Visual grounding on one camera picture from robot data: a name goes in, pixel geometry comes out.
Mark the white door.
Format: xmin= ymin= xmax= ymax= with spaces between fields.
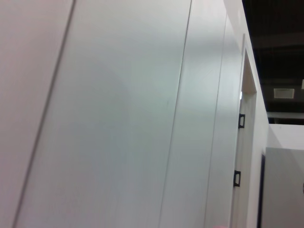
xmin=229 ymin=91 xmax=257 ymax=228

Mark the white ceiling air vent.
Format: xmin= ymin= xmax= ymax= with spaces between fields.
xmin=273 ymin=88 xmax=295 ymax=99

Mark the grey partition panel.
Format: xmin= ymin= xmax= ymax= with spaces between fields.
xmin=263 ymin=147 xmax=304 ymax=228

